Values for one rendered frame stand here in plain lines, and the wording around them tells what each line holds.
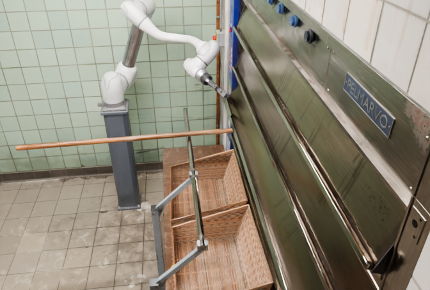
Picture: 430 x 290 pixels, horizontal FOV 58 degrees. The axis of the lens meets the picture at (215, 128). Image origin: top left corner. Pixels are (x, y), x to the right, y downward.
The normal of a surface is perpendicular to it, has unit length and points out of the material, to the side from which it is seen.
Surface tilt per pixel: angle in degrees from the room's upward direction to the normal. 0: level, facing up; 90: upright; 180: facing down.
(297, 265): 48
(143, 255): 0
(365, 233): 70
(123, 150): 90
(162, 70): 90
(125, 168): 90
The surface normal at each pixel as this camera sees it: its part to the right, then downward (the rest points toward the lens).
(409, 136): -0.99, 0.07
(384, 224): -0.93, -0.23
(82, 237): 0.00, -0.85
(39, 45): 0.13, 0.52
